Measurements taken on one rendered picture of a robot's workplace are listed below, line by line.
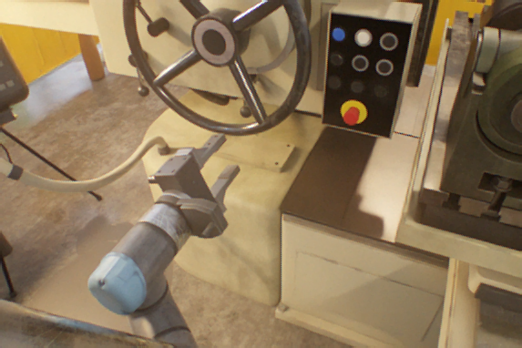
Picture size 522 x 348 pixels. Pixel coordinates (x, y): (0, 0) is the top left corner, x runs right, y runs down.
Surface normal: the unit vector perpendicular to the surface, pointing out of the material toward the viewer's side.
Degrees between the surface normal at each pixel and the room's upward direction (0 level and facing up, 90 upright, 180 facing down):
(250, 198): 0
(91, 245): 0
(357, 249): 90
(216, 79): 90
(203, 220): 90
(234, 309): 0
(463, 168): 90
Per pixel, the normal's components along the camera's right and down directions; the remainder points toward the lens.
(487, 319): -0.03, -0.76
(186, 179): 0.84, -0.04
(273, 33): 0.09, 0.71
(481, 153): -0.41, 0.61
